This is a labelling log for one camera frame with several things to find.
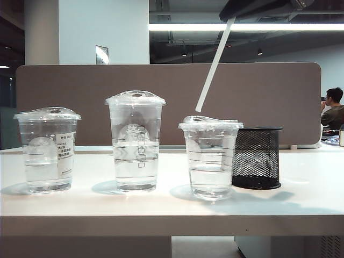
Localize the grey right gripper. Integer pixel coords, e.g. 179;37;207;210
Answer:
219;0;315;21

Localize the white paper straw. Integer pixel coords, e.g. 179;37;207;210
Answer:
195;17;237;113

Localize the small clear lidded cup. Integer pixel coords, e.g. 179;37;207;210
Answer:
177;115;245;202

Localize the tall clear cup with logo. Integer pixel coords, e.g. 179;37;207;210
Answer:
104;90;167;193

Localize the medium clear cup with label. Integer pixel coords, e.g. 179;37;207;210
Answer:
13;106;82;196

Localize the long ceiling light strip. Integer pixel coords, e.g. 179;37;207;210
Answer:
148;23;344;31

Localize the seated person dark hair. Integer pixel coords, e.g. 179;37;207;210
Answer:
320;87;344;130

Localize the white divider end foot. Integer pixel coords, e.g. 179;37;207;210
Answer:
279;141;323;150

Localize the black mesh pen holder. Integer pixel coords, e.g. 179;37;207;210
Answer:
231;126;283;189

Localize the brown desk divider panel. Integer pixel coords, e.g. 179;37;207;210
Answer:
15;62;323;148

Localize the metal wall plate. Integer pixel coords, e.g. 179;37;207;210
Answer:
95;45;110;66

